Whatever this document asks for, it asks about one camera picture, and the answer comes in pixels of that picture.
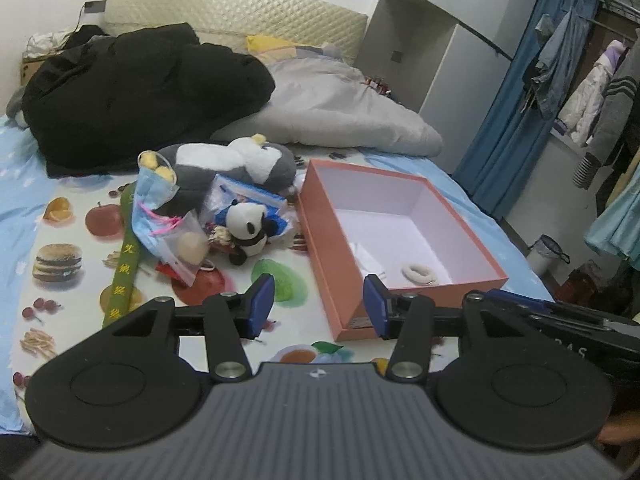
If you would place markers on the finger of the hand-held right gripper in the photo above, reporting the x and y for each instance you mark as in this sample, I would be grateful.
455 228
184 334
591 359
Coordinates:
520 303

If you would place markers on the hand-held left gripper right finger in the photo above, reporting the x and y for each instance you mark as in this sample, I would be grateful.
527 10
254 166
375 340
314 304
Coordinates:
375 310

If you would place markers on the yellow pillow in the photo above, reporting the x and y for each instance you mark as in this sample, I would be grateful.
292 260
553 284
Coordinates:
270 44

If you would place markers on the pink cardboard box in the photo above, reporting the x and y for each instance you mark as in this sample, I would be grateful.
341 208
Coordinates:
320 240

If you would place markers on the grey quilt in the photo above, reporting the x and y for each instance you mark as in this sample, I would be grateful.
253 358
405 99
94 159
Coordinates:
340 105

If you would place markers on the white trash bin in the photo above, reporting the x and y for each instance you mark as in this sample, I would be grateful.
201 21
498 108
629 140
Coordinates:
542 257

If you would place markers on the hanging white jacket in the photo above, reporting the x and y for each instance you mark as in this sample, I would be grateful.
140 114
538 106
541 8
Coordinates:
590 100

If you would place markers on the small panda plush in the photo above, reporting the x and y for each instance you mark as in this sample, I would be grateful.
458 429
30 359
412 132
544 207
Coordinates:
245 222

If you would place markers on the blue curtain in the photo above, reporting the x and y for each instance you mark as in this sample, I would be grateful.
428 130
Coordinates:
505 135

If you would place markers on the blue printed plastic packet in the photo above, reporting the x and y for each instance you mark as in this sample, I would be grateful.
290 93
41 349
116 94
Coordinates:
235 187

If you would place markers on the person's right hand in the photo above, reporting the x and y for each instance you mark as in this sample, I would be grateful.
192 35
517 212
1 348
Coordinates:
622 427

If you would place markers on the hanging teal garment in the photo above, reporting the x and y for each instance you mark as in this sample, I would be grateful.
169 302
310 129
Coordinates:
620 225

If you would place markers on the grey white penguin plush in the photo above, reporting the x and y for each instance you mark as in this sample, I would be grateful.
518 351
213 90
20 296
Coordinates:
210 157

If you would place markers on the group of small bottles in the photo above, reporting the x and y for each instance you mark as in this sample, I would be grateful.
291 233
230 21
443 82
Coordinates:
377 85

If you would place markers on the grey wardrobe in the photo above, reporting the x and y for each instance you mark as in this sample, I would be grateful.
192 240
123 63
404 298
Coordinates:
440 50

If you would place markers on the white crumpled cloth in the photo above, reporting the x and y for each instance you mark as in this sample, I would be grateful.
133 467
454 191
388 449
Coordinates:
45 42

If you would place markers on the hanging grey striped sweater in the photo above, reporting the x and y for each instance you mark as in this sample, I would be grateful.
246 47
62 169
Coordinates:
615 110

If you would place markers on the red bag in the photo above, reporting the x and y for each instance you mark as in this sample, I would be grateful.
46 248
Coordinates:
575 285

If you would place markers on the beige quilted headboard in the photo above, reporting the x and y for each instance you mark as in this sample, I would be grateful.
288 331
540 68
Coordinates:
225 5

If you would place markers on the long green fabric stick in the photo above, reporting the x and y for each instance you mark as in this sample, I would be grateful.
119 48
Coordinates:
122 265

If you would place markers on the black jacket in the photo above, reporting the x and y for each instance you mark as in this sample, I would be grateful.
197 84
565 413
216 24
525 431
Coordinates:
125 90

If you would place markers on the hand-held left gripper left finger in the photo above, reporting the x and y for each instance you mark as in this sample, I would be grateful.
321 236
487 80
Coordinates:
262 306

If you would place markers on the hanging denim clothes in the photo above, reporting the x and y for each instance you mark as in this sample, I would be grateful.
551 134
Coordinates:
550 70

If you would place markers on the dark wall switch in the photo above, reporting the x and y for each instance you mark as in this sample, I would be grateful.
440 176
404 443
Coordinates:
398 56

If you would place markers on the fruit print mat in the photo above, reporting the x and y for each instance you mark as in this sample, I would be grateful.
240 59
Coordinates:
75 285

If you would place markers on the light blue bedsheet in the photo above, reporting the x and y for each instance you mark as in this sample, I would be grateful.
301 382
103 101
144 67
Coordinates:
20 185

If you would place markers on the brown cardboard box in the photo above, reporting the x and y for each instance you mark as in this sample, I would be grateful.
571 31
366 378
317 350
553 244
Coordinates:
30 72

